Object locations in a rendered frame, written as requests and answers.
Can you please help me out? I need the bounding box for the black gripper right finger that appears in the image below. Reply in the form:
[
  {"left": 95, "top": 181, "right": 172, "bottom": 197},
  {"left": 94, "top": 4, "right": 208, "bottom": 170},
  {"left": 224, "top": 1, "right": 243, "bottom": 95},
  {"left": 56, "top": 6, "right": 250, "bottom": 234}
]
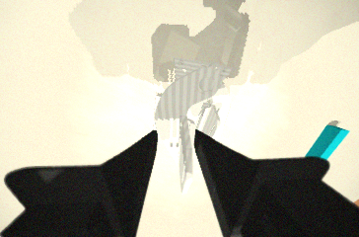
[{"left": 193, "top": 129, "right": 330, "bottom": 237}]

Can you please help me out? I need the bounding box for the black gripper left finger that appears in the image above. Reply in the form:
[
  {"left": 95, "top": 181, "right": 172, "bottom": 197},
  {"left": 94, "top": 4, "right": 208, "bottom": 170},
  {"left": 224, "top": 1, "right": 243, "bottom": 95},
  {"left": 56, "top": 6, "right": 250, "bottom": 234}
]
[{"left": 4, "top": 130, "right": 158, "bottom": 237}]

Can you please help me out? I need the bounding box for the teal rectangular block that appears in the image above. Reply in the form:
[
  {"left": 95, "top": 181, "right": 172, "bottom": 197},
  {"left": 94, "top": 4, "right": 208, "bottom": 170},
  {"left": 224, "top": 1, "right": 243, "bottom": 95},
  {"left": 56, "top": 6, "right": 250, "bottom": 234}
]
[{"left": 305, "top": 125, "right": 349, "bottom": 159}]

